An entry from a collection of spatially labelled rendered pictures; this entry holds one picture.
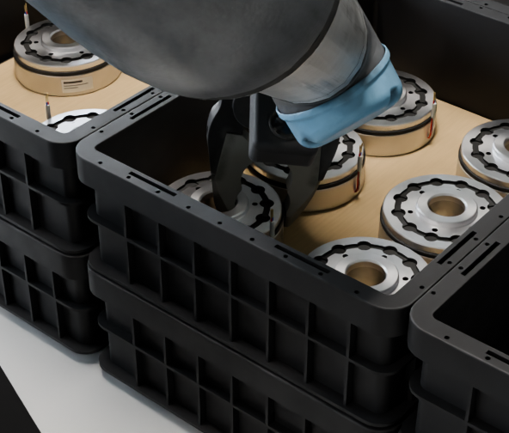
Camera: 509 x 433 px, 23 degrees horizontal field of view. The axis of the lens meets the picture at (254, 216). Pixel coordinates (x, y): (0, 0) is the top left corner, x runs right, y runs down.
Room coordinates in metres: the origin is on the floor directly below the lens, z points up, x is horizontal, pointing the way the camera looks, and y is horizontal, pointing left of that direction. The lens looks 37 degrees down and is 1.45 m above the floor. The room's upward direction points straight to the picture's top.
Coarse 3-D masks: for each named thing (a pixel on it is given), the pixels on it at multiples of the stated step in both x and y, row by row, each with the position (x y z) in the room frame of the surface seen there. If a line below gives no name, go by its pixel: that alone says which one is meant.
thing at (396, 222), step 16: (432, 176) 0.84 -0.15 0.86; (448, 176) 0.84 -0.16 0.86; (400, 192) 0.82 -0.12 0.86; (416, 192) 0.82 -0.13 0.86; (480, 192) 0.82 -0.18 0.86; (496, 192) 0.82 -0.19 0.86; (384, 208) 0.80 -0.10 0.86; (400, 208) 0.80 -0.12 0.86; (480, 208) 0.80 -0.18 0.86; (400, 224) 0.78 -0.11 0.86; (416, 224) 0.78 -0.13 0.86; (416, 240) 0.76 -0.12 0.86; (432, 240) 0.76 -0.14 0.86; (448, 240) 0.76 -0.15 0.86
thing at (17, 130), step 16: (144, 96) 0.86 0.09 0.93; (0, 112) 0.83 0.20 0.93; (16, 112) 0.83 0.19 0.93; (112, 112) 0.83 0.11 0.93; (128, 112) 0.83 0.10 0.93; (0, 128) 0.83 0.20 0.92; (16, 128) 0.81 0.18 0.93; (32, 128) 0.81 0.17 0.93; (48, 128) 0.81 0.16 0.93; (80, 128) 0.81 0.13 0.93; (96, 128) 0.81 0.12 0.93; (16, 144) 0.82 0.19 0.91; (32, 144) 0.80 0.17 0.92; (48, 144) 0.79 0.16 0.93; (64, 144) 0.79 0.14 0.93; (48, 160) 0.79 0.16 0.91; (64, 160) 0.79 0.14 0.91
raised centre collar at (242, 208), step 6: (204, 186) 0.82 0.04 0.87; (210, 186) 0.82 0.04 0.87; (198, 192) 0.81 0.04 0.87; (204, 192) 0.81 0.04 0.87; (210, 192) 0.81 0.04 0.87; (240, 192) 0.81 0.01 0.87; (198, 198) 0.80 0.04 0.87; (204, 198) 0.81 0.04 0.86; (240, 198) 0.80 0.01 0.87; (246, 198) 0.80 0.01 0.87; (240, 204) 0.80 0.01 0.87; (246, 204) 0.80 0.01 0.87; (234, 210) 0.79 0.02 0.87; (240, 210) 0.79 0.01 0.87; (246, 210) 0.79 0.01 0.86; (234, 216) 0.78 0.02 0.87; (240, 216) 0.79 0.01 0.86
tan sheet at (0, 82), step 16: (0, 64) 1.08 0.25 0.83; (0, 80) 1.05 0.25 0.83; (16, 80) 1.05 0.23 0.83; (128, 80) 1.05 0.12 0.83; (0, 96) 1.02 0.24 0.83; (16, 96) 1.02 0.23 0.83; (32, 96) 1.02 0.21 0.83; (48, 96) 1.02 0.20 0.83; (64, 96) 1.02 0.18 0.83; (80, 96) 1.02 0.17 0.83; (96, 96) 1.02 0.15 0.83; (112, 96) 1.02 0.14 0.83; (128, 96) 1.02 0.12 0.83; (32, 112) 0.99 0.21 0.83; (64, 112) 0.99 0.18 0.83
